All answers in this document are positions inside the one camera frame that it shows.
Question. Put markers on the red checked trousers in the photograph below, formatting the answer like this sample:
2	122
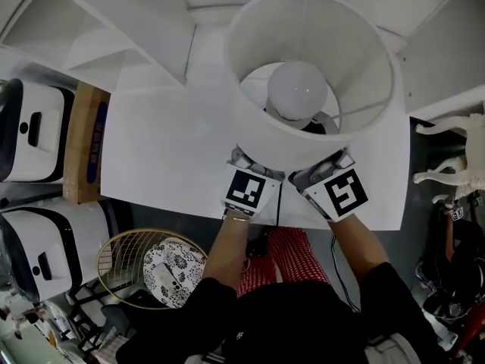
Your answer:
295	256

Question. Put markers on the person's right forearm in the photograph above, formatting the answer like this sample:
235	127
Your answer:
360	245

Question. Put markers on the white and black robot machine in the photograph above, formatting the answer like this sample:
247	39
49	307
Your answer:
45	248
41	116

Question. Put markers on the brown cardboard box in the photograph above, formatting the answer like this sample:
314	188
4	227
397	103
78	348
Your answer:
81	139

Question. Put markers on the white table lamp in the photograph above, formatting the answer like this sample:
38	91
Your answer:
273	142

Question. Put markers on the person's black shirt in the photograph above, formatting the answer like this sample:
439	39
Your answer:
295	328

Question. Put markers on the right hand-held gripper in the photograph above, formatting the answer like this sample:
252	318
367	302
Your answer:
345	193

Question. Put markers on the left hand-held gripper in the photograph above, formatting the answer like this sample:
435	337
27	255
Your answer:
246	192

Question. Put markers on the white ornate vanity table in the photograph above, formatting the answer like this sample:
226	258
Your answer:
466	173

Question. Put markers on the person's left forearm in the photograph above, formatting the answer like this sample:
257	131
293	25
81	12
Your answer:
227	256

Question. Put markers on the white shelf hutch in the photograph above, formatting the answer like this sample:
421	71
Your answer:
94	25

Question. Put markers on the floral seat cushion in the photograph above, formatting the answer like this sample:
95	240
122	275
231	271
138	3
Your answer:
178	256

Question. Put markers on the white phone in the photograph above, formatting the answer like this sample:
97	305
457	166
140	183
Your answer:
166	277

